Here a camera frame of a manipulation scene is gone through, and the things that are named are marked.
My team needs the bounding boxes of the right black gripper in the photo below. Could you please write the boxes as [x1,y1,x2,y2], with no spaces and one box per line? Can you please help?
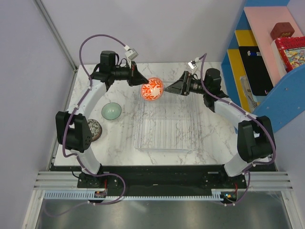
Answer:
[164,71,209,97]

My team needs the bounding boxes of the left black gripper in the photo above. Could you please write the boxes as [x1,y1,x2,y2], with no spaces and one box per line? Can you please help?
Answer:
[111,61,149,87]

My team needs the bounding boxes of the orange patterned bowl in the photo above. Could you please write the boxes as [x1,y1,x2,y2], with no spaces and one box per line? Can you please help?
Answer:
[140,77,164,102]

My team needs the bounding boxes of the green glass bowl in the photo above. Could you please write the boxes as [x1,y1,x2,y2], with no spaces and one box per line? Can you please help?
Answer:
[101,103,122,120]

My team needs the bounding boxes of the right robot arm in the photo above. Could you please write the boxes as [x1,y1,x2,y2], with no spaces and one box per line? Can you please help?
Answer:
[165,68,276,188]

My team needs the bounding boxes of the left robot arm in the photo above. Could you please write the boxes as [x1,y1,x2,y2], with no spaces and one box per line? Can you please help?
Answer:
[55,49,148,187]

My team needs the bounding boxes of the leaf patterned bowl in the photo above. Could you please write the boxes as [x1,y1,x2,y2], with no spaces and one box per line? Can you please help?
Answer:
[88,119,102,142]

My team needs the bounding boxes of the yellow black panel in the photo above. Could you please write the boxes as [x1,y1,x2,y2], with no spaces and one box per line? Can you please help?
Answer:
[227,30,259,66]

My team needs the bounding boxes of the pink board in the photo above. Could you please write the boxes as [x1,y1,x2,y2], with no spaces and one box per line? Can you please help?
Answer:
[244,6,294,85]

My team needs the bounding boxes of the blue shelf unit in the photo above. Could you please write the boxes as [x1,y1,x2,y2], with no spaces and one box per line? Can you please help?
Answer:
[221,0,305,132]

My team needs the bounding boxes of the dark red box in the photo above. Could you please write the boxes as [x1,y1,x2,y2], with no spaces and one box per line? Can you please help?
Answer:
[270,22,295,40]

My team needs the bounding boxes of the red game box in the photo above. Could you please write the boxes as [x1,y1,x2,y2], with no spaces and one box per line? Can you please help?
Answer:
[275,36,305,73]

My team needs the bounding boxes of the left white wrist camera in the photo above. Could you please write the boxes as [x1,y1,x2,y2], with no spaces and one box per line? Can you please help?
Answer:
[124,45,138,66]

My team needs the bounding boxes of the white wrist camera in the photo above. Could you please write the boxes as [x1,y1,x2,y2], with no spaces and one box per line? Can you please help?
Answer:
[188,57,200,75]
[124,45,138,66]

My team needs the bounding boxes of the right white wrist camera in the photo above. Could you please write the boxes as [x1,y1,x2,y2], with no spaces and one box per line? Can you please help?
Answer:
[188,57,200,75]

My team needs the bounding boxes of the clear wire dish rack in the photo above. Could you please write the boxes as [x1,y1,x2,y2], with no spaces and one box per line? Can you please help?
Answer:
[134,92,199,152]

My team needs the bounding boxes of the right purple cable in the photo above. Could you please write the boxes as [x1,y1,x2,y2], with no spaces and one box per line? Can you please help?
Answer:
[194,52,277,177]

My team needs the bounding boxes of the purple cable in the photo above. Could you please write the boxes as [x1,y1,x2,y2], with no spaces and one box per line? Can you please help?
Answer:
[61,33,131,177]
[194,52,277,177]

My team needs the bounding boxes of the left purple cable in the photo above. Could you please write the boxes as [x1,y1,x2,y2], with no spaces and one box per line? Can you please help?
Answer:
[61,33,131,177]

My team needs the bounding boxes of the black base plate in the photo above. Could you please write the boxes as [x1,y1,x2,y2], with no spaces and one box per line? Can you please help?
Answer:
[77,165,246,196]

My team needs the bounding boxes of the white cable duct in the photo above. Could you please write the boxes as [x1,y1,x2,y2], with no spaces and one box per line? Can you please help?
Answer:
[43,190,224,201]

